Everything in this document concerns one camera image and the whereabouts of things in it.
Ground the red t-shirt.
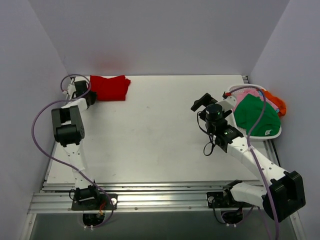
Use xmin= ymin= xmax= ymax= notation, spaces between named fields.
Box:
xmin=90 ymin=75 xmax=131 ymax=102

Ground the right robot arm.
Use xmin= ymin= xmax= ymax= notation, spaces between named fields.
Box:
xmin=190 ymin=93 xmax=306 ymax=222

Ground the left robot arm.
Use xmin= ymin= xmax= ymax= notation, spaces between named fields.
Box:
xmin=51 ymin=80 xmax=101 ymax=210

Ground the pink t-shirt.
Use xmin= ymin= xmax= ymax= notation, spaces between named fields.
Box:
xmin=236 ymin=88 xmax=261 ymax=104

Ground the green t-shirt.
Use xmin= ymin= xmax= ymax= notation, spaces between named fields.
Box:
xmin=234 ymin=94 xmax=281 ymax=137

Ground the white laundry basket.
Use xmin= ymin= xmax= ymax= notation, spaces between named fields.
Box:
xmin=228 ymin=84 xmax=285 ymax=141

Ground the light blue t-shirt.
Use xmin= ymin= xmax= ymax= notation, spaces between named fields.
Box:
xmin=257 ymin=89 xmax=279 ymax=113

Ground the orange t-shirt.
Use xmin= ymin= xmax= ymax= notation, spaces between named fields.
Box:
xmin=268 ymin=91 xmax=287 ymax=118

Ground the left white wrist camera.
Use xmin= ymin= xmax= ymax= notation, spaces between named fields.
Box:
xmin=62 ymin=77 xmax=75 ymax=98

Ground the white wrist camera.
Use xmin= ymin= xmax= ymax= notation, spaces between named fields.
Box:
xmin=62 ymin=77 xmax=75 ymax=98
xmin=222 ymin=92 xmax=237 ymax=112

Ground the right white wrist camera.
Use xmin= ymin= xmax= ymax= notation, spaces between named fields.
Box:
xmin=222 ymin=92 xmax=237 ymax=112

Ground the aluminium rail frame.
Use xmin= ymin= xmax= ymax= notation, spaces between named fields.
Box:
xmin=27 ymin=77 xmax=300 ymax=215

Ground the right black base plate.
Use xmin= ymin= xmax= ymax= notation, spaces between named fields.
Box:
xmin=206 ymin=191 xmax=241 ymax=209

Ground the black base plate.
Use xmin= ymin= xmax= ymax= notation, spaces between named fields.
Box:
xmin=206 ymin=191 xmax=241 ymax=209
xmin=71 ymin=192 xmax=118 ymax=211

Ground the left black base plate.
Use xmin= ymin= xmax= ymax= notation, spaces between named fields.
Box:
xmin=71 ymin=192 xmax=118 ymax=211

